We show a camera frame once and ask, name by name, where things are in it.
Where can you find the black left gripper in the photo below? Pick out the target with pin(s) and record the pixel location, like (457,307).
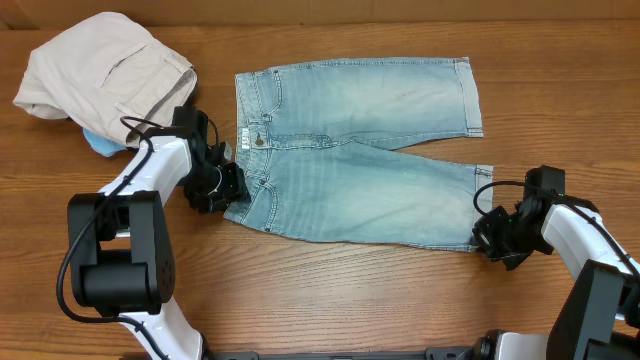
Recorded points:
(232,185)

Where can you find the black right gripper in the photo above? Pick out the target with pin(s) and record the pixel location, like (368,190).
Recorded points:
(491,232)

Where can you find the light blue denim shorts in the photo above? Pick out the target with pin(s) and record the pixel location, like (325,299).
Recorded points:
(323,146)

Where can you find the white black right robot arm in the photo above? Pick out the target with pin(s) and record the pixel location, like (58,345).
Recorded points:
(606,277)

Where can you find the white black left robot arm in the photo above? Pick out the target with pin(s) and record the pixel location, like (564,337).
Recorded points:
(120,267)

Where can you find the light blue folded garment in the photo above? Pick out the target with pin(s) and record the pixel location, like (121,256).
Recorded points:
(101,145)

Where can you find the beige folded trousers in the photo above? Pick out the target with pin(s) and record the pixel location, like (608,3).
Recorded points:
(102,69)

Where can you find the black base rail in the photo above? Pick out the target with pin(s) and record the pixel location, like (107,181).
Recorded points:
(432,353)

